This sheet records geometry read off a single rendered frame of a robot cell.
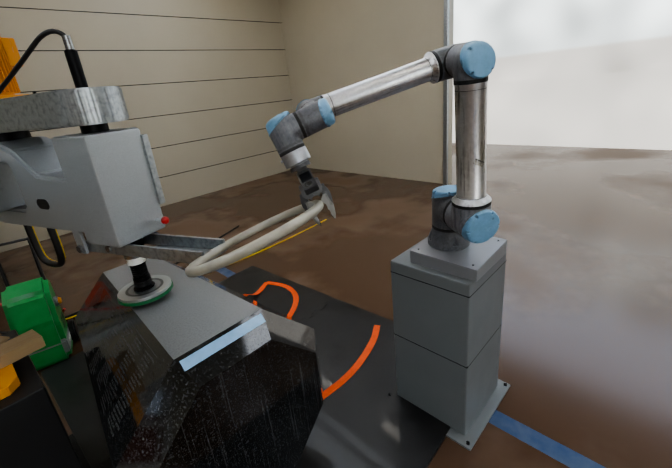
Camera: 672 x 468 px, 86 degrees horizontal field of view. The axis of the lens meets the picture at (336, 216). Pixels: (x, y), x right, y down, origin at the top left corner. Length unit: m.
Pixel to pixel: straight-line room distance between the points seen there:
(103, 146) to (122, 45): 5.37
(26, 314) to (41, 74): 4.00
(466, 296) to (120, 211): 1.40
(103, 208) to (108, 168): 0.15
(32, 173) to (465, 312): 1.86
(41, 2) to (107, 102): 5.24
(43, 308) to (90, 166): 1.88
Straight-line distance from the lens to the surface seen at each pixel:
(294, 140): 1.18
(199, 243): 1.50
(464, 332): 1.73
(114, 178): 1.55
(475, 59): 1.36
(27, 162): 1.93
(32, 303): 3.27
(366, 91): 1.37
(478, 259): 1.66
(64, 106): 1.55
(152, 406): 1.43
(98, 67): 6.71
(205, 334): 1.45
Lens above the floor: 1.66
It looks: 20 degrees down
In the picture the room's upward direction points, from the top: 6 degrees counter-clockwise
